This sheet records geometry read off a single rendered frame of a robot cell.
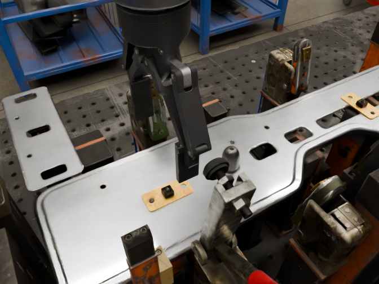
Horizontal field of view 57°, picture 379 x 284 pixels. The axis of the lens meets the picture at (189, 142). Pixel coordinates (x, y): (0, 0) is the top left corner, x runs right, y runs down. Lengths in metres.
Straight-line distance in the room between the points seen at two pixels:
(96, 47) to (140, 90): 2.17
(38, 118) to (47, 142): 0.08
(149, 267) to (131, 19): 0.25
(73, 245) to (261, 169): 0.34
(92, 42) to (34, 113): 1.96
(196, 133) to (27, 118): 0.49
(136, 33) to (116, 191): 0.33
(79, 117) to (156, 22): 0.91
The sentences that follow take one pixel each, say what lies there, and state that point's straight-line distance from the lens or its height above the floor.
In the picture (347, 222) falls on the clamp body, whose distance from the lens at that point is 0.53.
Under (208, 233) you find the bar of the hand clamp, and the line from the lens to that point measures 0.42.
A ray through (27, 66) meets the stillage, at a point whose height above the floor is 0.16.
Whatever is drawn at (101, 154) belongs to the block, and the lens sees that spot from 0.70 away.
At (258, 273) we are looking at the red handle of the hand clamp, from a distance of 0.39.
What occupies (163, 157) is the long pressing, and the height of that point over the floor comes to 1.00.
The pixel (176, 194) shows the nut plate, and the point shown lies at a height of 1.00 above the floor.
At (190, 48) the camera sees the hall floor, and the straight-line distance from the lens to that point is 2.88.
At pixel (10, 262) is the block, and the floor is 1.00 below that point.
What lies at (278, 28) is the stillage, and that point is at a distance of 3.19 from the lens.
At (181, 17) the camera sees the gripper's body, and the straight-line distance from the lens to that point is 0.35.
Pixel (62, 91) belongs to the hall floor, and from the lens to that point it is 2.58.
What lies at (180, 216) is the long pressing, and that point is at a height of 1.00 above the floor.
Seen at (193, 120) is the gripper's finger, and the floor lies 1.24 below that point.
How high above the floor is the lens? 1.48
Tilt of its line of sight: 46 degrees down
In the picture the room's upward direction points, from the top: straight up
